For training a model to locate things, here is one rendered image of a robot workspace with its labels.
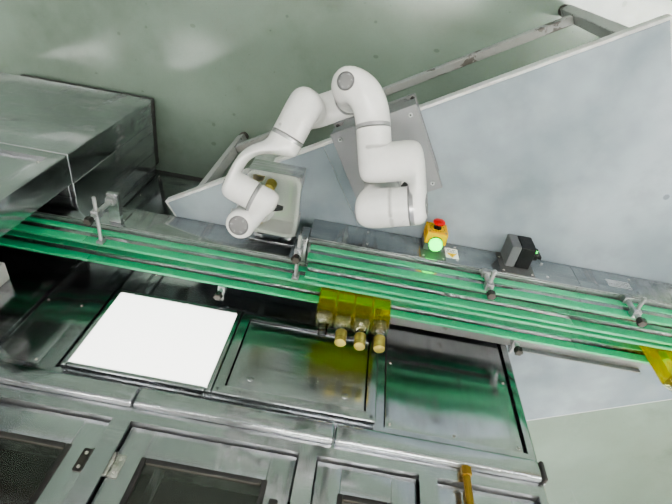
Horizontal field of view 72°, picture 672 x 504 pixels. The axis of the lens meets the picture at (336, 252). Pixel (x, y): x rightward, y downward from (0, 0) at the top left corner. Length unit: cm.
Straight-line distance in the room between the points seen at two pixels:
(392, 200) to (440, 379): 72
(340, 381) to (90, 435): 68
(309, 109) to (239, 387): 79
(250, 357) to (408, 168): 76
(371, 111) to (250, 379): 82
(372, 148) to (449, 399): 84
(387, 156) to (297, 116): 24
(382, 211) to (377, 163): 11
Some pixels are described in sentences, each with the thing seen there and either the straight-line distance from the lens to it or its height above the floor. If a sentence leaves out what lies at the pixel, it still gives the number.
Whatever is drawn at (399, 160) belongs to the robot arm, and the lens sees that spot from 110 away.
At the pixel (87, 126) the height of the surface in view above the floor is 50.
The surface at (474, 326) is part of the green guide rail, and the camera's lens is 164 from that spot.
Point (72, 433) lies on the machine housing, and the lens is 145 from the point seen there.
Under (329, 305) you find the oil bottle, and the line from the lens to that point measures 145.
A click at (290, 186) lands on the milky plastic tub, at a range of 155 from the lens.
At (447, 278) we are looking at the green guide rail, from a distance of 150.
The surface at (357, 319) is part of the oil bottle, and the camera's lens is 143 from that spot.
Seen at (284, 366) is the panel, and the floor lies 118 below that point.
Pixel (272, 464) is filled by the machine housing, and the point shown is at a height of 147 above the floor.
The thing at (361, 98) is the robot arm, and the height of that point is 105.
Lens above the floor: 213
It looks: 55 degrees down
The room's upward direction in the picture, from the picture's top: 169 degrees counter-clockwise
